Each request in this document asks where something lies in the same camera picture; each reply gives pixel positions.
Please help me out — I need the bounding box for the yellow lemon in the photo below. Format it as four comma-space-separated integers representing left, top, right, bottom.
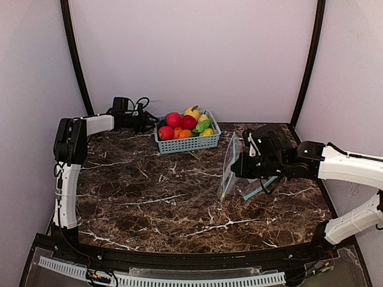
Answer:
199, 128, 214, 136

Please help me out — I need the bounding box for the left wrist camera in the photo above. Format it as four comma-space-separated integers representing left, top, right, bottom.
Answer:
132, 97, 150, 115

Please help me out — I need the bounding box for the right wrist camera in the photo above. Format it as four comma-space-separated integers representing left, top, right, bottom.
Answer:
242, 129, 260, 157

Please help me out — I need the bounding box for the blue plastic basket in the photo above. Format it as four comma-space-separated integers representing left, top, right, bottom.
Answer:
154, 110, 221, 154

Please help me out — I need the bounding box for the black front rail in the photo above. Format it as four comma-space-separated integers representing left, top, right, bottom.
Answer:
45, 240, 330, 271

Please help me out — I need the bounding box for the red apple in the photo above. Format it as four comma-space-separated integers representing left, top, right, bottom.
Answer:
165, 112, 182, 129
158, 126, 174, 141
181, 115, 197, 130

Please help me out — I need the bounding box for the black frame post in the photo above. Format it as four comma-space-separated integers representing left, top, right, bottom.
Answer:
290, 0, 326, 129
60, 0, 95, 115

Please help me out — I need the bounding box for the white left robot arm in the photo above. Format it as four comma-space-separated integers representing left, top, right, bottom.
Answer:
51, 97, 159, 241

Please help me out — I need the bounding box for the yellow pear with leaf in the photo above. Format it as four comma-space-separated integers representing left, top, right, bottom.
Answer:
184, 105, 200, 121

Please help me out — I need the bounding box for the left black frame post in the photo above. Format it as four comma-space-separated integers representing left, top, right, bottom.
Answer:
60, 0, 95, 115

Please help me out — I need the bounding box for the clear zip top bag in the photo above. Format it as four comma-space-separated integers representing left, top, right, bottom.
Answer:
218, 132, 242, 203

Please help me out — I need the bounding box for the right black frame post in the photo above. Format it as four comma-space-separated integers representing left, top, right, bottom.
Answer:
290, 0, 326, 129

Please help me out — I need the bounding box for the orange fruit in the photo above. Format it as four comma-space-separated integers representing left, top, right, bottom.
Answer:
173, 127, 192, 139

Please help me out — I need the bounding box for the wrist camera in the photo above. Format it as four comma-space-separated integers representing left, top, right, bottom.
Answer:
242, 129, 260, 157
132, 97, 150, 115

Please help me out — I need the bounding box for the white slotted cable duct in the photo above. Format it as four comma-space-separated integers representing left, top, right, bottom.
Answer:
38, 256, 286, 287

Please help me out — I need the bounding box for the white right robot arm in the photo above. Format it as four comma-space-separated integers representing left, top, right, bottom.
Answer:
230, 124, 382, 245

